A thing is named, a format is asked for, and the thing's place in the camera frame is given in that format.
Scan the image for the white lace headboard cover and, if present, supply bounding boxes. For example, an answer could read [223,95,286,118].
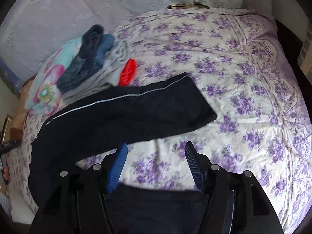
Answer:
[1,0,272,80]

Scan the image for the colourful floral pillow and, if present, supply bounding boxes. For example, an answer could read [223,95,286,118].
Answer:
[24,37,82,115]

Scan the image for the blue denim folded garment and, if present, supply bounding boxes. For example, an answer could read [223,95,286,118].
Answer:
[57,34,115,94]

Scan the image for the grey folded garment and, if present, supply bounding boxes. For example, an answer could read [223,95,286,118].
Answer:
[63,40,130,104]

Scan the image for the navy pants with white stripe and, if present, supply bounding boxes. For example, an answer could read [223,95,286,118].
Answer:
[28,73,217,233]

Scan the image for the red folded garment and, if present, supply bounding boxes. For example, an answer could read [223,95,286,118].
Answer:
[118,59,137,86]

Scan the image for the dark navy folded garment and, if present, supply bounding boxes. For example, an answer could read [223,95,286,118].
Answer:
[78,24,104,59]

